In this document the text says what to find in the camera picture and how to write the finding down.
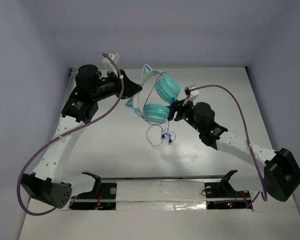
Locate left aluminium side rail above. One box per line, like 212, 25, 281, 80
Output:
61, 67, 78, 110

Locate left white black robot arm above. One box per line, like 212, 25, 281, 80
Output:
16, 64, 143, 216

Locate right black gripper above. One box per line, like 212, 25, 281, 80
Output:
162, 96, 204, 133

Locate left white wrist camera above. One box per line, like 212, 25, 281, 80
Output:
102, 51, 120, 75

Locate teal cat ear headphones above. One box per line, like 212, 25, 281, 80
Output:
125, 64, 181, 125

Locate aluminium rail with foam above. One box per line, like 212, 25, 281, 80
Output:
69, 176, 253, 211

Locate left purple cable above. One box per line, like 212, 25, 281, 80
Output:
17, 52, 127, 216

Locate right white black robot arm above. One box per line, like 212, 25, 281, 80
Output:
168, 99, 300, 202

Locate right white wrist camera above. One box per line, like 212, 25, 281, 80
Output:
183, 84, 200, 105

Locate thin blue headphone cable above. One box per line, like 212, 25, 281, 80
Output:
143, 72, 177, 148

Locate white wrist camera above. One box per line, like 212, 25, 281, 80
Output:
183, 84, 200, 105
102, 51, 120, 75

